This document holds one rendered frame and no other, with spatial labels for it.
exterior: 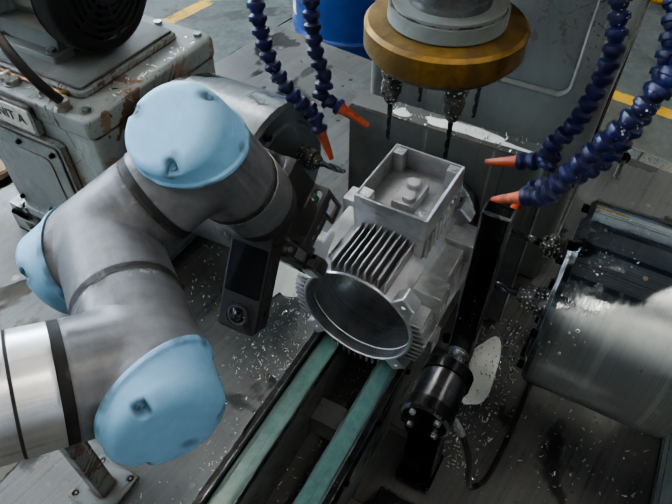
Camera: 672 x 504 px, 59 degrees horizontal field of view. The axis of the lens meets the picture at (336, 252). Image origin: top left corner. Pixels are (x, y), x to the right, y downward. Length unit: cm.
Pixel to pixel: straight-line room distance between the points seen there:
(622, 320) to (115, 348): 52
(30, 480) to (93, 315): 64
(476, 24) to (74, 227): 42
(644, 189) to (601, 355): 76
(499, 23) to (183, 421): 49
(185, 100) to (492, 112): 61
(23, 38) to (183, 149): 70
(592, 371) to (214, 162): 49
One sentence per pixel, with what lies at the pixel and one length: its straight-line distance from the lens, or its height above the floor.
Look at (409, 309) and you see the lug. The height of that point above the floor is 108.
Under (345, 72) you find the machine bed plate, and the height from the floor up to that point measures 80.
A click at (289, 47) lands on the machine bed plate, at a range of 177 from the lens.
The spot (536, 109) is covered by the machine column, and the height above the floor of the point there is 114.
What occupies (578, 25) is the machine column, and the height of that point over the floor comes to 127.
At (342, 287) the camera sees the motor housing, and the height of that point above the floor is 97.
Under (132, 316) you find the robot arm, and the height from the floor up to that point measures 135.
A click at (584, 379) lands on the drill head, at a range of 74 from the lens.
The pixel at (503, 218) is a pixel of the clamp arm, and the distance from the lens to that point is 58.
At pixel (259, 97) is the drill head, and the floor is 116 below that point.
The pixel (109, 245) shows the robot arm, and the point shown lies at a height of 135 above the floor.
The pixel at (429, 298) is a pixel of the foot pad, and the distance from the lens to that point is 73.
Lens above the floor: 164
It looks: 47 degrees down
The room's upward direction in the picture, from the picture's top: straight up
